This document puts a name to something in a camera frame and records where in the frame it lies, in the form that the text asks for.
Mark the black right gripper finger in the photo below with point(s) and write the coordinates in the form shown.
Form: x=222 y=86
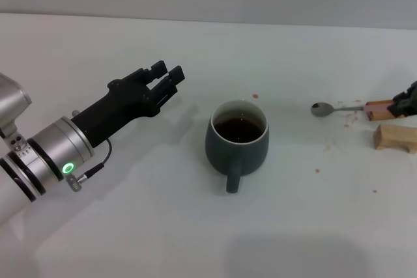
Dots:
x=400 y=98
x=400 y=110

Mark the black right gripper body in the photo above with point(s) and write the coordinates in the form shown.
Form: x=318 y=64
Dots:
x=412 y=102

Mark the dark coffee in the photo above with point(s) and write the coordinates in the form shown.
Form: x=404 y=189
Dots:
x=238 y=131

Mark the stained rectangular wooden block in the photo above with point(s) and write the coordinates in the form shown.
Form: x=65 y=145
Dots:
x=379 y=115

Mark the light notched wooden block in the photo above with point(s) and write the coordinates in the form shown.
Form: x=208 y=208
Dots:
x=391 y=138

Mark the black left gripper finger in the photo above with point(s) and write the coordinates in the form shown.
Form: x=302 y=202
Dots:
x=176 y=76
x=159 y=69

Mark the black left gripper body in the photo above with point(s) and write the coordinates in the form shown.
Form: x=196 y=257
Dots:
x=123 y=105

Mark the grey ceramic cup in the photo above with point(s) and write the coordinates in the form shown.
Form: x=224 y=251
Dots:
x=234 y=157

